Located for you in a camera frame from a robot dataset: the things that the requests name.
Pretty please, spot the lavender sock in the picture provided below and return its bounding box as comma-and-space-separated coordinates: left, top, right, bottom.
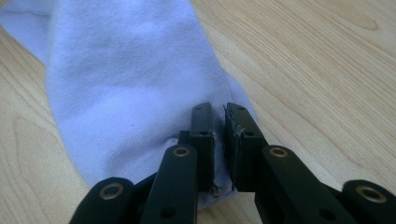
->
0, 0, 260, 210

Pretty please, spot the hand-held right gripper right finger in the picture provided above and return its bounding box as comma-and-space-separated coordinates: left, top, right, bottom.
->
224, 103, 359, 224

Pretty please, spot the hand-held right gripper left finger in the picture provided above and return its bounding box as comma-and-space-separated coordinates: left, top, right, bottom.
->
139, 102, 216, 224

